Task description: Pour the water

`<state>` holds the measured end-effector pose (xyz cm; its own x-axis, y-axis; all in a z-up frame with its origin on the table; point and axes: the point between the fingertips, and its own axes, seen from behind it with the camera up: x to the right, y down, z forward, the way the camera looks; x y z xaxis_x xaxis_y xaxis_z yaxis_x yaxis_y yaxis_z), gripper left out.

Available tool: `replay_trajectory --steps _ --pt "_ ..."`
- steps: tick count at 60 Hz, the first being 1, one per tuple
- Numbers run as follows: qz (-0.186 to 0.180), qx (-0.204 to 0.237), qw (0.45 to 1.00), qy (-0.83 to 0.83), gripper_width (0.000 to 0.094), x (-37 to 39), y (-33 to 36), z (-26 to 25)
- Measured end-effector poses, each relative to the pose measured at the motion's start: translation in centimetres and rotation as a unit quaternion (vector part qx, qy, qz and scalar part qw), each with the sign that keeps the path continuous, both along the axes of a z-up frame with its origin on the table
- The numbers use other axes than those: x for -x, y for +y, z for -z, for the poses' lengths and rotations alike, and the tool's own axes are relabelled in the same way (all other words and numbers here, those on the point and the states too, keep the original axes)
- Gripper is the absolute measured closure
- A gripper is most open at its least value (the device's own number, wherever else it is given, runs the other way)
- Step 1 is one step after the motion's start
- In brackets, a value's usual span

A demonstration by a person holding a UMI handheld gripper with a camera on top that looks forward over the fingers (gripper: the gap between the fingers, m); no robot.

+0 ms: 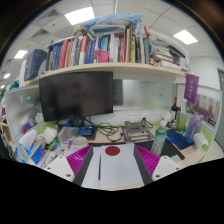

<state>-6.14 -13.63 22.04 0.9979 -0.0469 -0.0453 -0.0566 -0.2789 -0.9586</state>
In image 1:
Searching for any blue coiled cable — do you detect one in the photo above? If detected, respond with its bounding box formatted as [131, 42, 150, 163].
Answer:
[165, 131, 183, 145]

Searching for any purple hanging banner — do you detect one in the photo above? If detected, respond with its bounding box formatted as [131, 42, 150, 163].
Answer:
[184, 74, 199, 103]

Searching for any black cable on desk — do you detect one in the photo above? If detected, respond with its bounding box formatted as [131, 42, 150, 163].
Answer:
[83, 116, 126, 143]

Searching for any white tissue pack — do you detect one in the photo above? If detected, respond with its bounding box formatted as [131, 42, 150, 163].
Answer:
[193, 132, 208, 150]

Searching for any dark glass wine bottle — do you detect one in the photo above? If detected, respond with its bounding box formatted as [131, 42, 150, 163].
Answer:
[171, 97, 178, 121]

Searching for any purple translucent water bottle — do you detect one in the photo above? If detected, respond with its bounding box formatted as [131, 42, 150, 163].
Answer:
[185, 113, 202, 144]

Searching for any white wooden wall shelf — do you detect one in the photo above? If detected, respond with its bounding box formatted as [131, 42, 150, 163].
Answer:
[25, 62, 186, 86]

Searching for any blue small box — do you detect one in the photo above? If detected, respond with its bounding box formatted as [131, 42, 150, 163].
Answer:
[79, 125, 94, 136]

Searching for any black computer monitor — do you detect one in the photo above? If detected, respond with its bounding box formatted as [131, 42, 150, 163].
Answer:
[39, 71, 113, 121]

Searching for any row of colourful books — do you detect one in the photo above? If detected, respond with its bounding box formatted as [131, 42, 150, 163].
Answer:
[46, 24, 152, 71]

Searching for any white paper with red dot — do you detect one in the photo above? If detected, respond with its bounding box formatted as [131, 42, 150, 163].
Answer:
[82, 144, 143, 190]

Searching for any grey metal laptop stand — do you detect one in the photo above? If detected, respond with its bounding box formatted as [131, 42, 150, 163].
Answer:
[122, 120, 154, 143]

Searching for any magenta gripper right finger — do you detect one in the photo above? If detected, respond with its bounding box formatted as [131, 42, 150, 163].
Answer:
[133, 143, 183, 186]

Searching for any white bowl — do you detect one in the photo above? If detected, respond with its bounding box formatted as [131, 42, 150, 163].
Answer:
[72, 136, 88, 149]

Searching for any stack of books lying flat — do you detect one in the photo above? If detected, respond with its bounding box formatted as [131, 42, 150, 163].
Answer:
[148, 36, 187, 71]

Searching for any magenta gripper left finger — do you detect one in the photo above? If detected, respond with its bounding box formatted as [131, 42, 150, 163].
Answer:
[43, 144, 94, 186]

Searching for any clear green-capped water bottle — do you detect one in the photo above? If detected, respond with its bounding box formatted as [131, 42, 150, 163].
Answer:
[151, 127, 167, 156]

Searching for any dark blue box on shelf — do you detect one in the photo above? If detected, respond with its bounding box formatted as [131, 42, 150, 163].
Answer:
[24, 49, 47, 81]

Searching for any black desk mat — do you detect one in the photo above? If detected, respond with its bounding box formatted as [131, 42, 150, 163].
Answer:
[136, 140, 185, 160]

